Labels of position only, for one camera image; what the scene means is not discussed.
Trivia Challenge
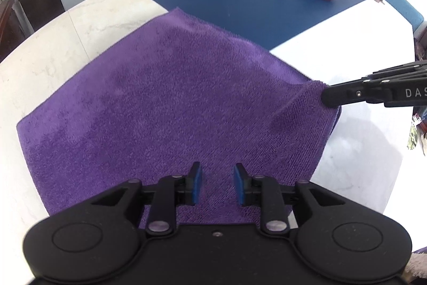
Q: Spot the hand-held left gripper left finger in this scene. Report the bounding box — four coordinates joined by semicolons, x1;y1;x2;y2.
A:
89;161;203;236

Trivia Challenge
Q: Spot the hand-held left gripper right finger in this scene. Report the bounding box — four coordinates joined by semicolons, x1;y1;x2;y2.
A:
233;162;347;235

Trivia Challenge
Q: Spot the purple towel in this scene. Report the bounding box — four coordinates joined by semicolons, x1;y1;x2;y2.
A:
17;7;342;225

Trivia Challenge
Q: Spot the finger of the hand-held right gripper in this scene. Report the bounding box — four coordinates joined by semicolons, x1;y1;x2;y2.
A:
321;79;387;109
362;61;427;85

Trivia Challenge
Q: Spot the brown wooden desk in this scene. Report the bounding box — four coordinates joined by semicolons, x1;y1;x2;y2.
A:
0;0;25;53

